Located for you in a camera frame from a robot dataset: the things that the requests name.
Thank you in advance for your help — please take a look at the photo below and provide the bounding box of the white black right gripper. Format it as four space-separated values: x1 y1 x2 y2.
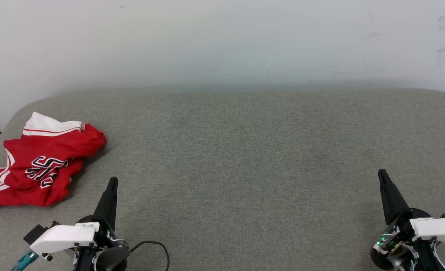
370 169 445 271

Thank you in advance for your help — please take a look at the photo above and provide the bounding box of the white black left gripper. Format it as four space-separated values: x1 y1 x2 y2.
30 177 130 271

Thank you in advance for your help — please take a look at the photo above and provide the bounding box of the red white basketball jersey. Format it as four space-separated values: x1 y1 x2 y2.
0 112 107 212

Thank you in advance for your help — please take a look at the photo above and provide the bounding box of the thin black cable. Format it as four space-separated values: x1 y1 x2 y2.
129 240 170 271

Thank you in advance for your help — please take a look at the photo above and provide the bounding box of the teal cable connector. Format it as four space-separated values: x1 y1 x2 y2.
12 250 39 271

